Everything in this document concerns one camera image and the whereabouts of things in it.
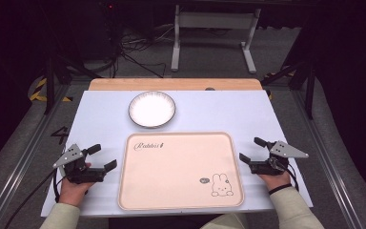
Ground beige tray with rabbit print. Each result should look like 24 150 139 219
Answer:
117 131 245 212

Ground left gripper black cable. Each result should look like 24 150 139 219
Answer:
4 169 62 229

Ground white round plate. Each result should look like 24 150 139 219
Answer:
128 90 177 130

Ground yellow black floor tape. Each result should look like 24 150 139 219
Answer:
28 77 74 103

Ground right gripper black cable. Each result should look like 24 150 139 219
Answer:
286 163 300 193

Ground black tripod stand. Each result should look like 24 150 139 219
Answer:
42 52 103 115
260 59 319 121

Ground person's right hand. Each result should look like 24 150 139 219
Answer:
256 170 292 192

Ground white metal stand frame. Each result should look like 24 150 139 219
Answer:
170 4 262 75

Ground person's left hand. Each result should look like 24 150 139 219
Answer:
58 161 92 208

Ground black wristband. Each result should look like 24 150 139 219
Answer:
268 183 293 196

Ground black floor cables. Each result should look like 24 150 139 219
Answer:
110 24 168 79

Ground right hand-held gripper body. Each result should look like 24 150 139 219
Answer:
248 140 310 176

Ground wooden table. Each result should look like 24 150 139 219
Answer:
88 77 264 92

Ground dark equipment with red light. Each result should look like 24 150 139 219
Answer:
100 0 123 59

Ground white table board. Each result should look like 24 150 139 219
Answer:
40 89 315 219

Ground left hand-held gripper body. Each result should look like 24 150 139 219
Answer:
51 143 108 185

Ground aluminium floor rail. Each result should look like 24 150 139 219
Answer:
0 85 74 229
289 89 364 229

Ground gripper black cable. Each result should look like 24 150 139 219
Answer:
4 169 62 229
286 163 300 193

